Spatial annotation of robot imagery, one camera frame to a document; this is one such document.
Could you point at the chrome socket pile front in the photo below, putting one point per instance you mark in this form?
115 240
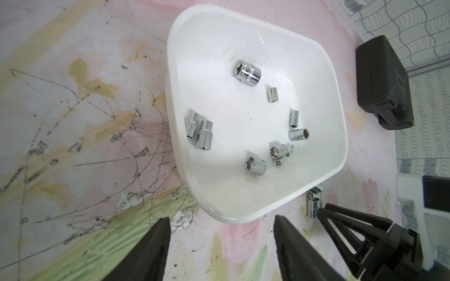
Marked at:
313 206

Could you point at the chrome socket hex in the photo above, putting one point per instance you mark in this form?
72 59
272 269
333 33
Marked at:
294 119

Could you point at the small chrome socket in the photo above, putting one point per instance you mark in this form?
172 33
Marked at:
279 162

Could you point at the slim chrome socket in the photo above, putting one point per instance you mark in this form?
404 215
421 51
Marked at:
298 135

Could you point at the white plastic storage box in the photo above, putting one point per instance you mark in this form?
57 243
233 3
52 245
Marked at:
204 45

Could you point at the medium chrome socket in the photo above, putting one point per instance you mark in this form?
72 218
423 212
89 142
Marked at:
256 166

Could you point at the chrome socket in pile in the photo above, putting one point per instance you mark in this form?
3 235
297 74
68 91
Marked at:
315 193

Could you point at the chrome socket on mat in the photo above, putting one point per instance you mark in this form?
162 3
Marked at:
279 151

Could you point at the short chrome socket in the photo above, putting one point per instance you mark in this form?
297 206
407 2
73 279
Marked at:
273 96

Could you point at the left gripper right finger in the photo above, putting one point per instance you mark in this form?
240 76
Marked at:
298 260

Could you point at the black plastic tool case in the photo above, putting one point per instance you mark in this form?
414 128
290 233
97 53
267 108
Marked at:
383 84

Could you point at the chrome socket large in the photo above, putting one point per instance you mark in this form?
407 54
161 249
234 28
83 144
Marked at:
247 73

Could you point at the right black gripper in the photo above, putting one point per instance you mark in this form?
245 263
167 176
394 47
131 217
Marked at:
394 255

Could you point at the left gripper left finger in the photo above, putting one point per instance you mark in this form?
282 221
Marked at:
147 260

